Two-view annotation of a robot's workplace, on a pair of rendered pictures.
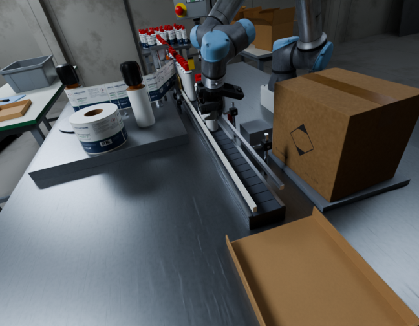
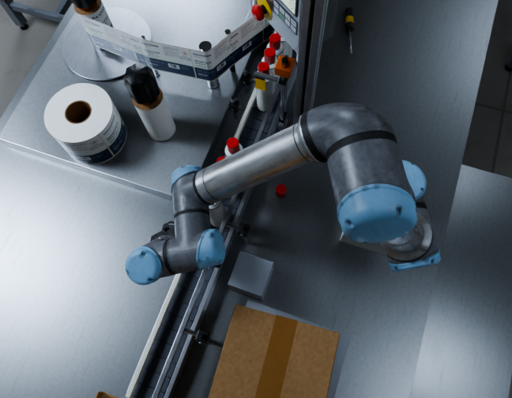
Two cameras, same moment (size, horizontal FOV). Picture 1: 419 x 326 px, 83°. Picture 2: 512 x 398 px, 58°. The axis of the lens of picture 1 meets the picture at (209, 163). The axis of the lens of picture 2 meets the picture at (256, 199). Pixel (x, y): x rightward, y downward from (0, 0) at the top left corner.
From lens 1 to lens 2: 111 cm
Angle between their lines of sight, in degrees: 39
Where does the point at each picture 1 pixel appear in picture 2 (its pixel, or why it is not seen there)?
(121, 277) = (14, 354)
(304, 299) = not seen: outside the picture
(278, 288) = not seen: outside the picture
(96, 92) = (115, 35)
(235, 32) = (179, 262)
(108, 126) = (87, 148)
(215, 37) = (139, 268)
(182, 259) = (62, 375)
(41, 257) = not seen: outside the picture
